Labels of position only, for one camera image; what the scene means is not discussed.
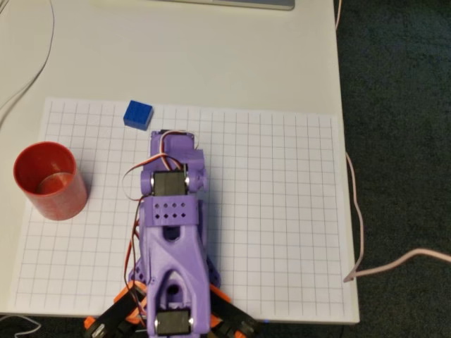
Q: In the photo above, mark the red cup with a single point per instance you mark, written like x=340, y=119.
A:
x=58, y=202

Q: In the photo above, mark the orange black table clamp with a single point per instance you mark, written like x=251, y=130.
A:
x=112, y=313
x=236, y=317

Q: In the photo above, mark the white grid paper sheet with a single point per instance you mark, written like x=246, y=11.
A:
x=275, y=211

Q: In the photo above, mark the silver laptop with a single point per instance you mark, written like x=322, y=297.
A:
x=225, y=4

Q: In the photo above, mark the purple robot arm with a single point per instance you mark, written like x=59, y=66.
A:
x=176, y=253

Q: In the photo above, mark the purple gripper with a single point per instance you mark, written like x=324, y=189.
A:
x=175, y=134

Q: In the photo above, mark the blue brick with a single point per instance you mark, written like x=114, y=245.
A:
x=138, y=114

